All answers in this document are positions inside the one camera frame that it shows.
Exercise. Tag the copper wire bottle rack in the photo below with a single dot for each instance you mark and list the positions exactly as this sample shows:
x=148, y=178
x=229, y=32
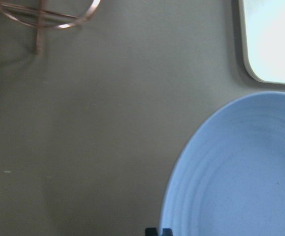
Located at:
x=42, y=13

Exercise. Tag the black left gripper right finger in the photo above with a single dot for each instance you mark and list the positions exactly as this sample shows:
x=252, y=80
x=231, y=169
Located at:
x=167, y=232

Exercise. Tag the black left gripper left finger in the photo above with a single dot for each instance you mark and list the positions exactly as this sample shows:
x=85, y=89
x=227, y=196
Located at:
x=151, y=232

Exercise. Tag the cream rectangular tray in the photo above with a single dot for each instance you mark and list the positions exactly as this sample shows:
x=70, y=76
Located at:
x=263, y=39

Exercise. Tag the blue round plate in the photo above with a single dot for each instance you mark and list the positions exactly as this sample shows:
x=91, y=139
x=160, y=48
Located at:
x=229, y=180

